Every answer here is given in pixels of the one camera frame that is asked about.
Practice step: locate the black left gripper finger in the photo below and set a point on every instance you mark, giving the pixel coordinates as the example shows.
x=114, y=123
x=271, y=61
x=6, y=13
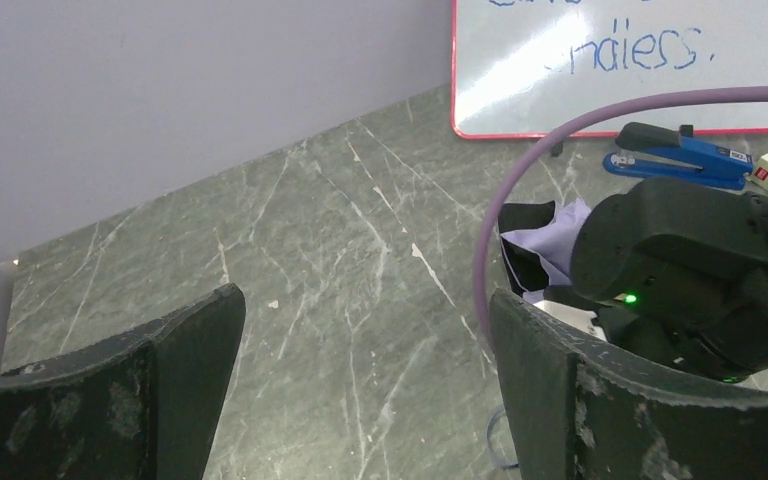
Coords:
x=142, y=404

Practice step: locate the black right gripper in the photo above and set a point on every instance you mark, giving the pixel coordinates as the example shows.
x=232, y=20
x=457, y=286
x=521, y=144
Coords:
x=676, y=273

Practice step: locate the lilac and black folding umbrella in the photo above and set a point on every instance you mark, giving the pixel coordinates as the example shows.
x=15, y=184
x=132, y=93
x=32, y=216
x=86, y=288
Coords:
x=543, y=242

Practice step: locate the black whiteboard stand foot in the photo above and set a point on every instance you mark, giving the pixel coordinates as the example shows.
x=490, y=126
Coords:
x=557, y=150

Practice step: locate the blue whiteboard eraser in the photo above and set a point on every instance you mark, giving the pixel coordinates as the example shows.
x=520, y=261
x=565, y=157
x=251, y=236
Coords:
x=646, y=151

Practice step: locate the red framed whiteboard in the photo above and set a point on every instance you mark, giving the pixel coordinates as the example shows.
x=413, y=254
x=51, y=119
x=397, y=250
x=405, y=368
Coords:
x=522, y=68

